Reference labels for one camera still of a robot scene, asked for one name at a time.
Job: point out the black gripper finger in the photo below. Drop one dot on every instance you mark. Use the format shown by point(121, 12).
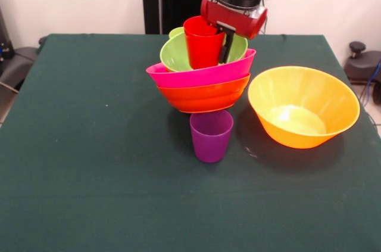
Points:
point(226, 48)

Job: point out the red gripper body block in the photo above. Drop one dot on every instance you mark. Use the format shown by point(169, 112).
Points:
point(235, 18)

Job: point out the red cup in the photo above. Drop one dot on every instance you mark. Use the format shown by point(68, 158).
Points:
point(204, 46)

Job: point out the large pink bowl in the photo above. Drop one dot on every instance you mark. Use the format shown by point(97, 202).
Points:
point(196, 76)

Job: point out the green bowl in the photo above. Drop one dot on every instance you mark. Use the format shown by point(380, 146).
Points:
point(174, 55)

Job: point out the large red-orange bowl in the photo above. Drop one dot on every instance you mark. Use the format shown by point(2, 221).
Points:
point(202, 97)

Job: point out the large orange bowl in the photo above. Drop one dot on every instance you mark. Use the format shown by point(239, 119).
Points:
point(303, 136)

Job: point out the green cup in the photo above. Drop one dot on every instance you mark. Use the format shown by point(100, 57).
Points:
point(175, 32)

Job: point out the purple cup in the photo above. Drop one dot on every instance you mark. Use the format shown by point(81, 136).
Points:
point(211, 138)

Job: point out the dark green tablecloth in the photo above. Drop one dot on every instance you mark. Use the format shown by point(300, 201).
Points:
point(119, 174)

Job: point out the black equipment box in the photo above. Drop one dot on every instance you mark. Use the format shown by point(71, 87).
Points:
point(4, 37)

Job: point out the grey pedestal leg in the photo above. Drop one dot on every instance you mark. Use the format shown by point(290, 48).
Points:
point(18, 64)
point(357, 47)

